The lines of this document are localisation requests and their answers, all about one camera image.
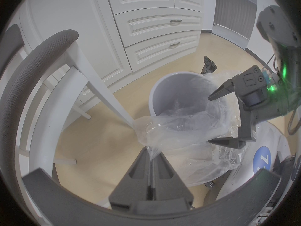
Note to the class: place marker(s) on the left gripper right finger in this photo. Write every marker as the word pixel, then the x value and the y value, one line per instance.
pixel 171 187

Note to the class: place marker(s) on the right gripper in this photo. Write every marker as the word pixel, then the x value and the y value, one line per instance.
pixel 270 112

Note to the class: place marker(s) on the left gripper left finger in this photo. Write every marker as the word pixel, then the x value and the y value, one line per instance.
pixel 131 185

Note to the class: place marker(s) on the clear plastic bag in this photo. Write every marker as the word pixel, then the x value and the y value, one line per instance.
pixel 150 131

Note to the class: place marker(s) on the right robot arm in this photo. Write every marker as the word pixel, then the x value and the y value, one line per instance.
pixel 275 20

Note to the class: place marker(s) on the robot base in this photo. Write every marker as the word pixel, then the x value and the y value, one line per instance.
pixel 270 140

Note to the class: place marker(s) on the crumpled black plastic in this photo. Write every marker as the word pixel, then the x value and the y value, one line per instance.
pixel 209 65

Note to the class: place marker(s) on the white trash bin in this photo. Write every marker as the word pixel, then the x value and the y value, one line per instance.
pixel 162 90

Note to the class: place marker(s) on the grey curtain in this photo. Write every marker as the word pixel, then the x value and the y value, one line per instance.
pixel 232 15

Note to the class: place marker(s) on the white wardrobe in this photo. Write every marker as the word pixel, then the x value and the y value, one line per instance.
pixel 150 25

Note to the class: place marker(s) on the white chair with grey cushions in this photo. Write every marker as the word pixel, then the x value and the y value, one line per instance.
pixel 30 79

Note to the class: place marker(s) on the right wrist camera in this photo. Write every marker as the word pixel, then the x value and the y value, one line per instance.
pixel 255 99

